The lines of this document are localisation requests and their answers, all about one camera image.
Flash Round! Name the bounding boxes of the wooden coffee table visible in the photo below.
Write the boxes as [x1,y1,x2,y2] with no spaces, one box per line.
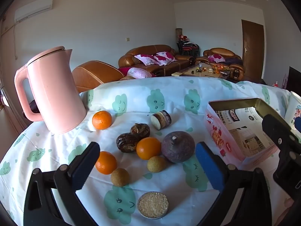
[172,63,232,79]

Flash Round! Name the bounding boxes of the yam slice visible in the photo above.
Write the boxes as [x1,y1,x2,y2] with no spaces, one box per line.
[137,192,169,219]

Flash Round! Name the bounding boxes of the white air conditioner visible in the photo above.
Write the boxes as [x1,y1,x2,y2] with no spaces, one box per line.
[14,0,54,23]

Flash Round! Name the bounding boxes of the brown leather armchair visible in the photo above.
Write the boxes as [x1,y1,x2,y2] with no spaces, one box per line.
[195,48,245,82]

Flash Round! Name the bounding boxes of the pink floral pillow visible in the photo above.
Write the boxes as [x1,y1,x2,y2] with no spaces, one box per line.
[208,54,225,63]
[154,51,177,66]
[134,54,160,66]

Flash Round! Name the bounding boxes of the pink tin box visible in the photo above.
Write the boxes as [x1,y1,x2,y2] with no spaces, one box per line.
[205,98,286,170]

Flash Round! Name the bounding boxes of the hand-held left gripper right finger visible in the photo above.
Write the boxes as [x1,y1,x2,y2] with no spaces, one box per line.
[195,142,279,226]

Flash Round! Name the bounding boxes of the brown leather long sofa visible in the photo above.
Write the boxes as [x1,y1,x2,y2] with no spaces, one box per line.
[118,45,195,77]

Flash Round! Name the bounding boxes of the pile of tangerines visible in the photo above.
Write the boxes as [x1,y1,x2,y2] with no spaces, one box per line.
[213,63,230,72]

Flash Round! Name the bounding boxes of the black television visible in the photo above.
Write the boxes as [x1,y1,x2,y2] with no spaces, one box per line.
[287,66,301,92]

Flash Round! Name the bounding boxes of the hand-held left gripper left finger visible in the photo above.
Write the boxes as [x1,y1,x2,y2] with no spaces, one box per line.
[24,142,101,226]

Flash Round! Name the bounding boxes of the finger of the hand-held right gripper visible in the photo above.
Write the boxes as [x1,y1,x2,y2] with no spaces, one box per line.
[262,114,301,190]

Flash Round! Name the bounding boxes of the cut purple yam piece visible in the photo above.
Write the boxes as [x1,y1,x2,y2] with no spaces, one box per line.
[151,110,172,131]

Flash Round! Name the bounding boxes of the brown leather chaise sofa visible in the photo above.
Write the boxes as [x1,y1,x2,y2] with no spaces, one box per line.
[72,60,126,93]

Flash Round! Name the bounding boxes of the small orange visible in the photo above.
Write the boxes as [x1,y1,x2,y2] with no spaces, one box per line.
[95,151,118,175]
[92,110,112,130]

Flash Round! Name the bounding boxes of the pink electric kettle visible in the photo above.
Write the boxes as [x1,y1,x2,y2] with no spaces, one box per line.
[14,46,88,134]

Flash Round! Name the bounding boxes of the white cloud print tablecloth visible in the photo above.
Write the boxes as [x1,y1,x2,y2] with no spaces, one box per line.
[0,76,301,226]

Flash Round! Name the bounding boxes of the large orange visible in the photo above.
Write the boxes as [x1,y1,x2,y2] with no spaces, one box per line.
[136,137,162,160]

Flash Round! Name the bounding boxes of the pale pink pillow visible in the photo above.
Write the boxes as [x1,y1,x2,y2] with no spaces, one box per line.
[127,67,153,79]

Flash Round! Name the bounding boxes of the small brown round fruit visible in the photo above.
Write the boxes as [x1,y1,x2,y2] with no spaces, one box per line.
[111,168,130,187]
[147,156,167,173]

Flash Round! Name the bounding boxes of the round purple fruit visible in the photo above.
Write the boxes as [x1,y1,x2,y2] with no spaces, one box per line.
[161,132,195,163]

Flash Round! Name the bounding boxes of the white cartoon mug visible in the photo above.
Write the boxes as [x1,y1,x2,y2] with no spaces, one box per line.
[284,91,301,131]

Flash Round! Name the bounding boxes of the dark dried fruit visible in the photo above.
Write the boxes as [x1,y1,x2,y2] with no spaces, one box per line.
[130,123,150,140]
[116,133,139,153]

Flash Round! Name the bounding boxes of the stack of dark chairs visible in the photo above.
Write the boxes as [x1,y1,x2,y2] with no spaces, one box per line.
[177,39,200,57]

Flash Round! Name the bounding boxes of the brown wooden door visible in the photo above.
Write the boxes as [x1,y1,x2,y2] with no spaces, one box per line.
[241,19,265,80]

